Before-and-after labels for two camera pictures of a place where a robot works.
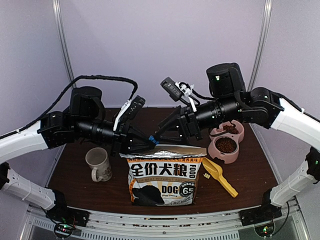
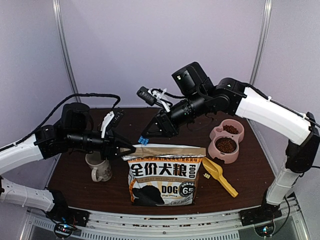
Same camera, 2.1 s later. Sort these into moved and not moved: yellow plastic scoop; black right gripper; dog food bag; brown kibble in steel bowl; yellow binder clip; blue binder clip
Moved: black right gripper; blue binder clip
Not moved: brown kibble in steel bowl; yellow plastic scoop; dog food bag; yellow binder clip
